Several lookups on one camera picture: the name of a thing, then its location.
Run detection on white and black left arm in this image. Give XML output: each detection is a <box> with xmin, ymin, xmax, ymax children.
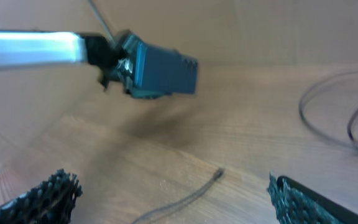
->
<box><xmin>0</xmin><ymin>30</ymin><xmax>198</xmax><ymax>100</ymax></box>

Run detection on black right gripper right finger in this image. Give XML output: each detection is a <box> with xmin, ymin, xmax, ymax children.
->
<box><xmin>267</xmin><ymin>174</ymin><xmax>358</xmax><ymax>224</ymax></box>

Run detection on black USB charging cable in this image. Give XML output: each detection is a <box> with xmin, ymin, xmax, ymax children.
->
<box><xmin>131</xmin><ymin>70</ymin><xmax>358</xmax><ymax>224</ymax></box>

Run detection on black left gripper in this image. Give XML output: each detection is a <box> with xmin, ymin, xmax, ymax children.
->
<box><xmin>80</xmin><ymin>30</ymin><xmax>198</xmax><ymax>99</ymax></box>

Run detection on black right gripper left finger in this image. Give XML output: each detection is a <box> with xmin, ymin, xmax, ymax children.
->
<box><xmin>0</xmin><ymin>169</ymin><xmax>83</xmax><ymax>224</ymax></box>

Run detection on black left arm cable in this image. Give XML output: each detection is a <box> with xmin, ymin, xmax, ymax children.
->
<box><xmin>87</xmin><ymin>0</ymin><xmax>116</xmax><ymax>44</ymax></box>

